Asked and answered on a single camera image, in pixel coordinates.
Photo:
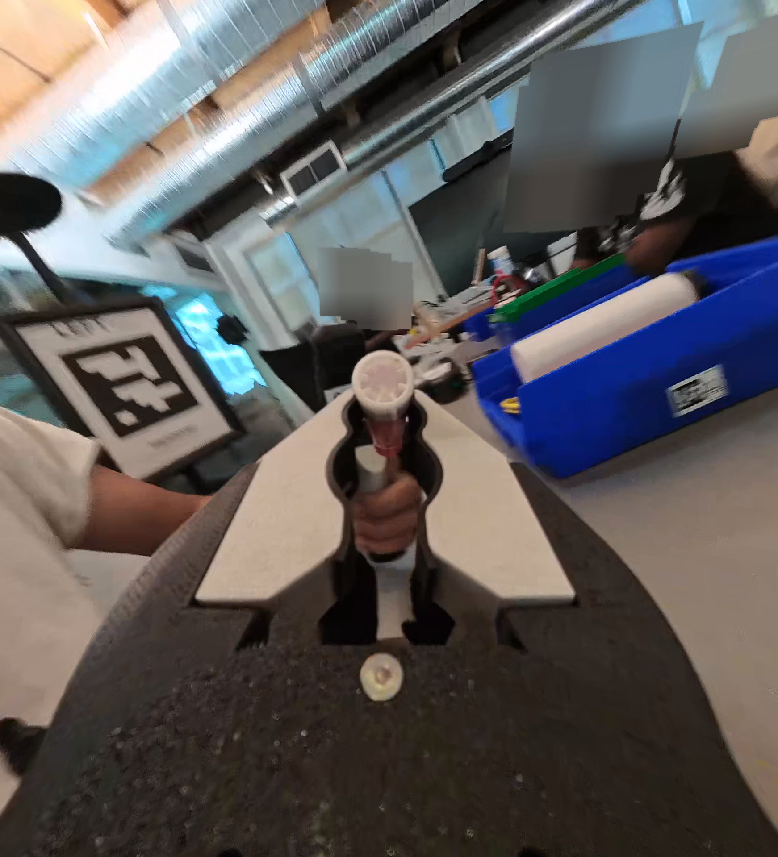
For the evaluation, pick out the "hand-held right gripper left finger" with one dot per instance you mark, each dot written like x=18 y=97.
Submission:
x=268 y=535

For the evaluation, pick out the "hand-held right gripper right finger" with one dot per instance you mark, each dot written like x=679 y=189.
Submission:
x=496 y=535

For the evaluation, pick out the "blue plastic bin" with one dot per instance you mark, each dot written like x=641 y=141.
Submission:
x=596 y=415
x=483 y=328

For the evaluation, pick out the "red whiteboard marker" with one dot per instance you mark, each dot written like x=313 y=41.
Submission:
x=383 y=385

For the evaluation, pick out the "person's left forearm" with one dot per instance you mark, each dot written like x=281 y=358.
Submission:
x=141 y=509

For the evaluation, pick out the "person's left hand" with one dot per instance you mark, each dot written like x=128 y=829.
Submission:
x=389 y=515

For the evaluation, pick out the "black-framed marker sign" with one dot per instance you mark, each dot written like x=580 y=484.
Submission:
x=128 y=388

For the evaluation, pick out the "white bottle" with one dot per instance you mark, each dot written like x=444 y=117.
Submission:
x=596 y=321

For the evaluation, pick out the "white blue container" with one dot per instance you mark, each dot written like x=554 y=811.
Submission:
x=499 y=261

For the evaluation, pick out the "black round-top stand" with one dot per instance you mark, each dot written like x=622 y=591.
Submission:
x=7 y=204

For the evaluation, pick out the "silver ventilation duct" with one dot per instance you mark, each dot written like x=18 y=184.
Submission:
x=241 y=87

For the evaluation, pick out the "smooth silver duct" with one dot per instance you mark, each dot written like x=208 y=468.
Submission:
x=496 y=67

